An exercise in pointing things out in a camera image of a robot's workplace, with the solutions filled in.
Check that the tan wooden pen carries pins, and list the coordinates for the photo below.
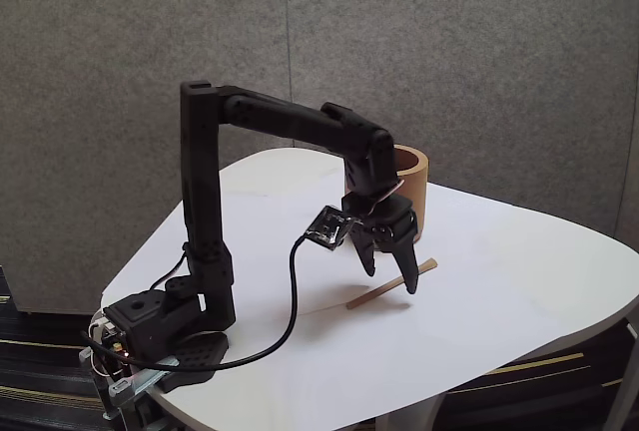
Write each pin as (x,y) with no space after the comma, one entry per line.
(369,297)

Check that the bare camera circuit board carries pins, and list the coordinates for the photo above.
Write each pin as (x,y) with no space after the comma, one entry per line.
(332,226)

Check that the metal table clamp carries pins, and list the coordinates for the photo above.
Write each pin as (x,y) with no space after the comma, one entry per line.
(145,376)

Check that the brown cylindrical pen holder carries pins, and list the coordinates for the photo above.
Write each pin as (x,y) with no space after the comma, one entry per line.
(415,186)

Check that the white table leg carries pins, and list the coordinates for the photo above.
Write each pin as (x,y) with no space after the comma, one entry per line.
(407,413)
(624,391)

